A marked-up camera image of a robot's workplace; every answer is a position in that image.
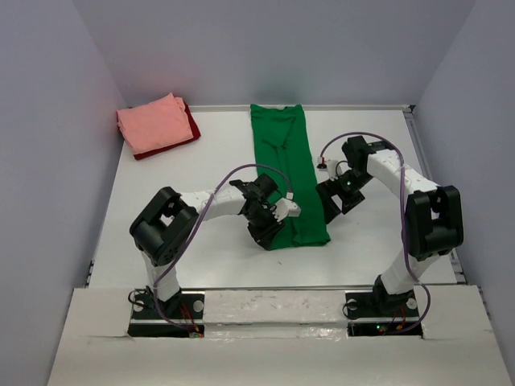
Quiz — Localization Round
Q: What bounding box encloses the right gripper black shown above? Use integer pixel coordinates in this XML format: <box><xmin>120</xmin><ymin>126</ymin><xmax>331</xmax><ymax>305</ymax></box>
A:
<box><xmin>316</xmin><ymin>168</ymin><xmax>374</xmax><ymax>224</ymax></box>

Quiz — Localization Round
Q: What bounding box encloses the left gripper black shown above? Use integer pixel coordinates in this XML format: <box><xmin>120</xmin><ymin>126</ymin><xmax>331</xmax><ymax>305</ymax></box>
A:
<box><xmin>242</xmin><ymin>207</ymin><xmax>284</xmax><ymax>252</ymax></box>

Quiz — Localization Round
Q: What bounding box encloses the green t shirt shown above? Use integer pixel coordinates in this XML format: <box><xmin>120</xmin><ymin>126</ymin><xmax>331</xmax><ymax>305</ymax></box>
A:
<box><xmin>250</xmin><ymin>105</ymin><xmax>331</xmax><ymax>250</ymax></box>

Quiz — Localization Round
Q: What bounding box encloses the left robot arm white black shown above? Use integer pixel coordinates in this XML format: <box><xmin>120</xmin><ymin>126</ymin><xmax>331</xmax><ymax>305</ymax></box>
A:
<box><xmin>130</xmin><ymin>174</ymin><xmax>301</xmax><ymax>318</ymax></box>

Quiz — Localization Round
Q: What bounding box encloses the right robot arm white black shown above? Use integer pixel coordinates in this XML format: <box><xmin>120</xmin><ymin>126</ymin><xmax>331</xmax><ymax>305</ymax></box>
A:
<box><xmin>316</xmin><ymin>132</ymin><xmax>464</xmax><ymax>320</ymax></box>

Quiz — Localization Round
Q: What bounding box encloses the white cardboard front cover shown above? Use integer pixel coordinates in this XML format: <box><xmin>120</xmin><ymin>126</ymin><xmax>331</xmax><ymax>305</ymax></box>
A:
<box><xmin>49</xmin><ymin>285</ymin><xmax>510</xmax><ymax>385</ymax></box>

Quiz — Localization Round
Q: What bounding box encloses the dark red folded t shirt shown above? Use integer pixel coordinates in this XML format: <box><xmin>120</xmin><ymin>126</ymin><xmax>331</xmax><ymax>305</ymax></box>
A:
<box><xmin>133</xmin><ymin>103</ymin><xmax>201</xmax><ymax>161</ymax></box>

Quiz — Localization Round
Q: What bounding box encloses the pink folded t shirt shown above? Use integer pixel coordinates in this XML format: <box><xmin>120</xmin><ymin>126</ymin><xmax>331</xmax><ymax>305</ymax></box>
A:
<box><xmin>117</xmin><ymin>93</ymin><xmax>195</xmax><ymax>158</ymax></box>

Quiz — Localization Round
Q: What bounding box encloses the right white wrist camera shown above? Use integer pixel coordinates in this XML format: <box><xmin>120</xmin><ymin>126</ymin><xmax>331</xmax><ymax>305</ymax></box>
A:
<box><xmin>316</xmin><ymin>157</ymin><xmax>341</xmax><ymax>180</ymax></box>

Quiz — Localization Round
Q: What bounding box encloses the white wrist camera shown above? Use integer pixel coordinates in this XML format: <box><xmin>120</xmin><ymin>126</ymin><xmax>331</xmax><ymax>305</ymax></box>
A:
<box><xmin>316</xmin><ymin>157</ymin><xmax>341</xmax><ymax>180</ymax></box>
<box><xmin>273</xmin><ymin>191</ymin><xmax>301</xmax><ymax>222</ymax></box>

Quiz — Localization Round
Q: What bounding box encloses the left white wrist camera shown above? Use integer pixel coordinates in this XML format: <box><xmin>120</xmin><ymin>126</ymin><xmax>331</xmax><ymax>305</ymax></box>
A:
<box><xmin>273</xmin><ymin>191</ymin><xmax>301</xmax><ymax>222</ymax></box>

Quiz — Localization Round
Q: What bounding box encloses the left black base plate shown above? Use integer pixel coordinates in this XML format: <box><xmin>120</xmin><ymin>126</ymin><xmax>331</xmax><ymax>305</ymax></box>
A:
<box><xmin>128</xmin><ymin>289</ymin><xmax>205</xmax><ymax>338</ymax></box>

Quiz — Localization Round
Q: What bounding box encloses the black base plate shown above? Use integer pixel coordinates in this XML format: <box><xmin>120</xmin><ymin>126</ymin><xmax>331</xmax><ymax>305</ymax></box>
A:
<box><xmin>342</xmin><ymin>291</ymin><xmax>423</xmax><ymax>338</ymax></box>
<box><xmin>128</xmin><ymin>289</ymin><xmax>205</xmax><ymax>338</ymax></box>

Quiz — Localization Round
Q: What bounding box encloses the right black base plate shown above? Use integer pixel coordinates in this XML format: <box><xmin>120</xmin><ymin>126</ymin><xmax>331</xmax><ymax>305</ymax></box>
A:
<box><xmin>342</xmin><ymin>291</ymin><xmax>423</xmax><ymax>338</ymax></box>

